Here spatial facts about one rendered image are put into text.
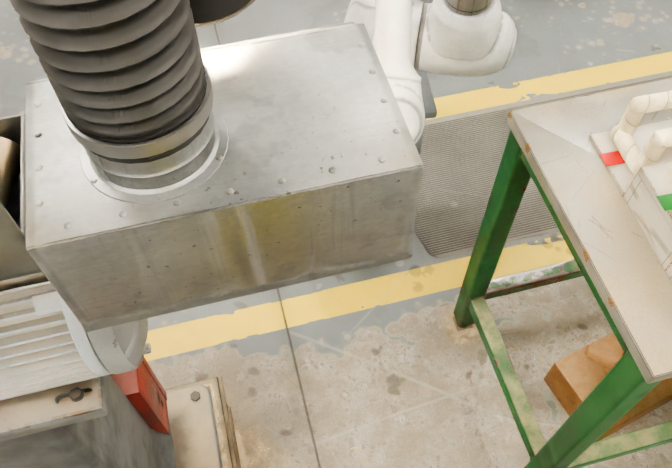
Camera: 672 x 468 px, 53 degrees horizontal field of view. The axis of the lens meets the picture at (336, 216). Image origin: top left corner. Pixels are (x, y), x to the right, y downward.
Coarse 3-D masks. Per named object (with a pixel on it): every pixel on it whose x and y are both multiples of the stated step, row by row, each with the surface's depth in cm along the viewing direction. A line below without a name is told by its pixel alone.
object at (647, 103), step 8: (640, 96) 122; (648, 96) 122; (656, 96) 121; (664, 96) 122; (632, 104) 122; (640, 104) 121; (648, 104) 121; (656, 104) 121; (664, 104) 122; (648, 112) 123
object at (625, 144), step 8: (616, 128) 127; (616, 136) 127; (624, 136) 126; (616, 144) 127; (624, 144) 125; (632, 144) 125; (624, 152) 125; (632, 152) 124; (640, 152) 124; (624, 160) 126; (632, 160) 123; (632, 168) 123
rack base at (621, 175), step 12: (600, 132) 131; (636, 132) 131; (648, 132) 131; (600, 144) 130; (612, 144) 130; (636, 144) 130; (600, 156) 129; (612, 168) 126; (624, 168) 126; (624, 180) 125; (624, 192) 123
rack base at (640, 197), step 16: (640, 176) 117; (656, 176) 115; (640, 192) 118; (656, 192) 113; (640, 208) 119; (656, 208) 114; (640, 224) 120; (656, 224) 115; (656, 240) 116; (656, 256) 117
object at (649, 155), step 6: (648, 144) 119; (654, 144) 118; (642, 150) 122; (648, 150) 119; (654, 150) 118; (660, 150) 118; (642, 156) 121; (648, 156) 120; (654, 156) 119; (660, 156) 120; (642, 162) 122; (648, 162) 121; (654, 162) 121
